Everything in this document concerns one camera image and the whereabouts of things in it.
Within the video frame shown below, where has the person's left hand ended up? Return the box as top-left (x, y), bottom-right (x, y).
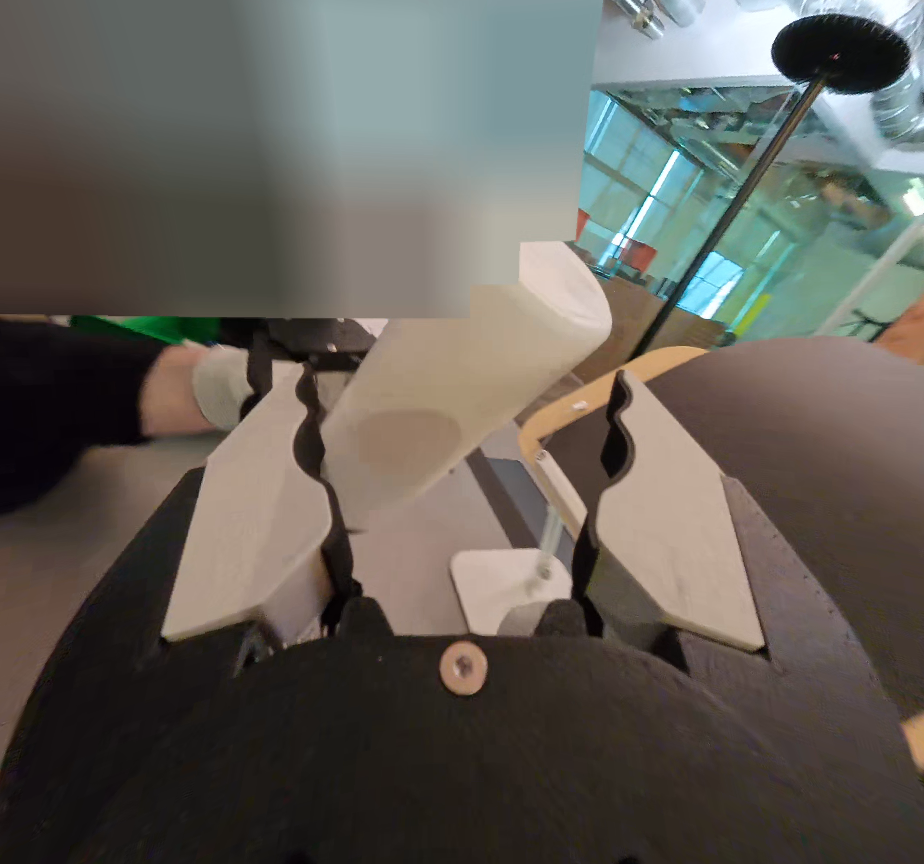
top-left (191, 344), bottom-right (262, 433)

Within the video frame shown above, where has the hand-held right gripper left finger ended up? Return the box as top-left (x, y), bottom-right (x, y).
top-left (160, 360), bottom-right (363, 647)

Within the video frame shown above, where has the green plastic bin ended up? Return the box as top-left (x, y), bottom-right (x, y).
top-left (71, 315), bottom-right (221, 347)

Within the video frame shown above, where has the black floor lamp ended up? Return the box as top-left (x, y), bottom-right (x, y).
top-left (635, 13), bottom-right (912, 360)

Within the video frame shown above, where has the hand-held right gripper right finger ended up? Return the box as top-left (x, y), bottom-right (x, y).
top-left (570, 369), bottom-right (766, 654)

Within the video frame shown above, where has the person's left forearm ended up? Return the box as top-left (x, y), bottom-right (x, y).
top-left (0, 319), bottom-right (203, 515)

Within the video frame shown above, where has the orange 3D printer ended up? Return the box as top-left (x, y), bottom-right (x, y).
top-left (576, 208), bottom-right (659, 271)

